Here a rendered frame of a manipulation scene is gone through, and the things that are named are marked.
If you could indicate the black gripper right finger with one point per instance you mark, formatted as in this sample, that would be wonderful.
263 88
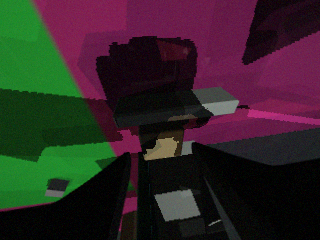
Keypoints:
258 198

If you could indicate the small tan cube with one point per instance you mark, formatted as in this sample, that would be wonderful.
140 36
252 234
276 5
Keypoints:
128 229

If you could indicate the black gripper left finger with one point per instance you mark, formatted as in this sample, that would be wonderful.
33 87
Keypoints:
91 212

